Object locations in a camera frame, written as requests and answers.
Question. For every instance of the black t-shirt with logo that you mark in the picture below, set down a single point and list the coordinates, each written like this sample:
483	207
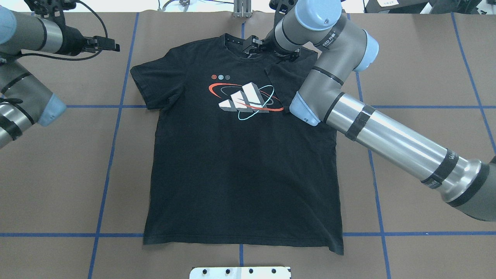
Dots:
231	164

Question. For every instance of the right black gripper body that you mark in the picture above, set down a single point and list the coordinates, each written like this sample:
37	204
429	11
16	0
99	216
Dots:
262	46

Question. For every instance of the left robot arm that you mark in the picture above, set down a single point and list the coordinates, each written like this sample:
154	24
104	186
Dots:
26	101

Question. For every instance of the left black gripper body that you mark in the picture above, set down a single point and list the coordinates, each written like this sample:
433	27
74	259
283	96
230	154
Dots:
73	40

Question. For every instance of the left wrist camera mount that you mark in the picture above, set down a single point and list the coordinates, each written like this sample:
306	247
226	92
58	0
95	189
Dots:
50	8

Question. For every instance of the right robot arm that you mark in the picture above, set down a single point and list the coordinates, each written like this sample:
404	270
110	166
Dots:
466	185

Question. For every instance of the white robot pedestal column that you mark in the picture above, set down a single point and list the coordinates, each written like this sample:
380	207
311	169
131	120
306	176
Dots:
246	272

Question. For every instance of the aluminium frame post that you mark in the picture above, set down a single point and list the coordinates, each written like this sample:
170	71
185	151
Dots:
242	9

